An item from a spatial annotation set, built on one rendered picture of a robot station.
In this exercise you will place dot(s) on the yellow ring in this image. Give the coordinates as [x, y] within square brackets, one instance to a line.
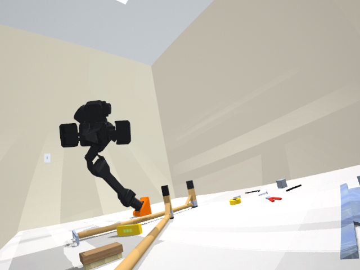
[235, 201]

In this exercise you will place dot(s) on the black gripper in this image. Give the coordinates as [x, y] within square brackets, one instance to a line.
[97, 133]

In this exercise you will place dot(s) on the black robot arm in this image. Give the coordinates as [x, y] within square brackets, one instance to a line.
[97, 111]

